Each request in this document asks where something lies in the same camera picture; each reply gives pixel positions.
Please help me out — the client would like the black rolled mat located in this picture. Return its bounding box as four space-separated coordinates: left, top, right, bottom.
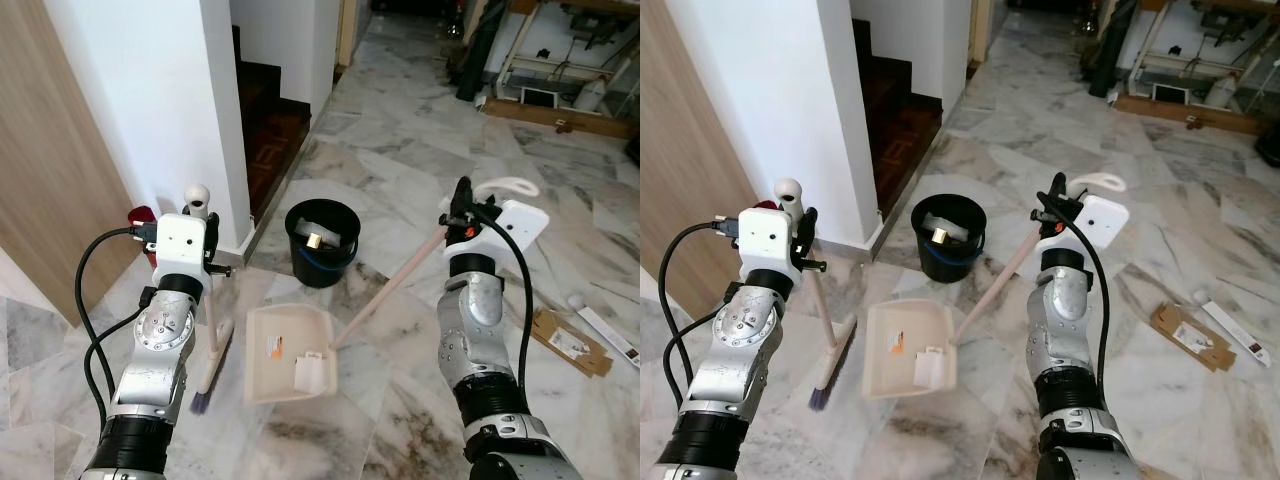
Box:
457 0 512 102
1089 0 1142 99

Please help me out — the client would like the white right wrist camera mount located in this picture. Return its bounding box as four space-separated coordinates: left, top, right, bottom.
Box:
1064 195 1132 252
470 200 550 257

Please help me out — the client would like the cream broom with purple bristles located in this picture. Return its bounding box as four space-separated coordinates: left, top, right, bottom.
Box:
183 184 237 417
778 178 859 413

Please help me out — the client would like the crumpled white wrapper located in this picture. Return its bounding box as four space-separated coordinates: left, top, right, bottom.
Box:
930 216 983 247
303 220 358 251

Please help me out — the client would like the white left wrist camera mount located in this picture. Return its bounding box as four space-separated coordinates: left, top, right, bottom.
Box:
738 208 797 277
153 213 209 280

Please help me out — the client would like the flattened brown cardboard piece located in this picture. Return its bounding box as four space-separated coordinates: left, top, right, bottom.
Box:
530 307 614 379
1150 302 1239 374

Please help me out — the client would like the light wooden door panel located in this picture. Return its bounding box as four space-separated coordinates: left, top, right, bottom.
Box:
640 0 762 317
0 0 142 327

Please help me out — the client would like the small white paper carton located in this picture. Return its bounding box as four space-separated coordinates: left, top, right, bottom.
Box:
912 344 952 392
293 349 337 397

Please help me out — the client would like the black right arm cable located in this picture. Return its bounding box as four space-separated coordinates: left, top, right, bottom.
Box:
1058 198 1114 393
464 204 537 393

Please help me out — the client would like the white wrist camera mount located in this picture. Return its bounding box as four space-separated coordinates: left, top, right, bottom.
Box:
738 208 797 277
1064 195 1132 252
153 213 209 280
470 200 550 257

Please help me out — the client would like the brown wooden plank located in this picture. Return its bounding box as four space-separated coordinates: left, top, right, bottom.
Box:
1113 94 1264 137
482 96 641 140

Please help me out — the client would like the long white carton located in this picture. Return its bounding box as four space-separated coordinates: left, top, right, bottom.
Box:
578 305 641 367
1200 298 1280 367

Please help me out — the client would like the dark wooden staircase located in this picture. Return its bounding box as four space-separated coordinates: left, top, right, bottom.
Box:
850 18 944 217
232 24 314 224

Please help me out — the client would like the black plastic bucket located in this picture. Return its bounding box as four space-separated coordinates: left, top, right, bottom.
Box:
285 199 362 289
910 194 989 284

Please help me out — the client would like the cream long-handled dustpan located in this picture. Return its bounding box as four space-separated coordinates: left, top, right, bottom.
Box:
243 177 542 406
865 172 1129 401

